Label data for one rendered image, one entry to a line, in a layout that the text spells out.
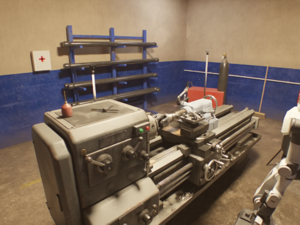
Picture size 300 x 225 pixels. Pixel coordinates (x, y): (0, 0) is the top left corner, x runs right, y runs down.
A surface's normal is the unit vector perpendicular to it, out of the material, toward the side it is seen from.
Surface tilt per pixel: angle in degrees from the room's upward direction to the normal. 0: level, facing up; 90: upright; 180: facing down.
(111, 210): 32
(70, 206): 90
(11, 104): 90
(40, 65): 90
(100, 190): 90
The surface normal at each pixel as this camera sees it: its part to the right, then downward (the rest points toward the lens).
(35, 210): 0.00, -0.95
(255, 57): -0.72, 0.22
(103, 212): 0.36, -0.69
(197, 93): -0.44, 0.28
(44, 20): 0.69, 0.22
